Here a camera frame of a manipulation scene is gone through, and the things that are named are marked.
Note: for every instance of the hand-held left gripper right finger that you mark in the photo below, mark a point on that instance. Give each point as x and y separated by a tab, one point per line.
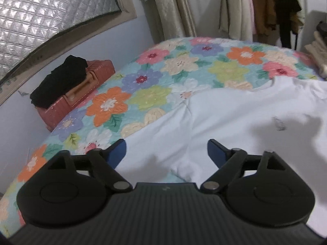
216	152

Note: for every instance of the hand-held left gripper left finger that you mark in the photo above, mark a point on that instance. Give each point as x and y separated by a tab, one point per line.
118	153

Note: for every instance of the white shirt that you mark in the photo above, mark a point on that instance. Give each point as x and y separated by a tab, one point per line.
242	112

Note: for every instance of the floral quilted blanket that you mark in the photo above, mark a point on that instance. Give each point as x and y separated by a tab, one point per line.
224	71

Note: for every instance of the pink suitcase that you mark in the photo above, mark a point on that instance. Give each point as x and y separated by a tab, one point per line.
98	72

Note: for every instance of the black cloth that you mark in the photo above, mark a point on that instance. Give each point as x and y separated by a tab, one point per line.
63	79

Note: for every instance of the hanging white garment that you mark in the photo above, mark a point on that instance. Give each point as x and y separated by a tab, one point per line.
246	15

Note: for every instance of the hanging beige garment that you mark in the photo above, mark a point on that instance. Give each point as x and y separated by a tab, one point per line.
230	10

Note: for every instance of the hanging pink garment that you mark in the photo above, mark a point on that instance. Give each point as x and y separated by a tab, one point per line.
253	12

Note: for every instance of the beige curtain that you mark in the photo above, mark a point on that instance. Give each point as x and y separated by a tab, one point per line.
166	12

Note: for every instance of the hanging brown garment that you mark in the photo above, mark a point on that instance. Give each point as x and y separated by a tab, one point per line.
263	7

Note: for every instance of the hanging black garment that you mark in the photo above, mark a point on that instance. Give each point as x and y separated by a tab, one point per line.
284	12

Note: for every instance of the silver quilted window cover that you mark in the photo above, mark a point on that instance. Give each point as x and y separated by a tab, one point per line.
51	10

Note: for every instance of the beige window frame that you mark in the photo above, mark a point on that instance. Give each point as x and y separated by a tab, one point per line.
127	5

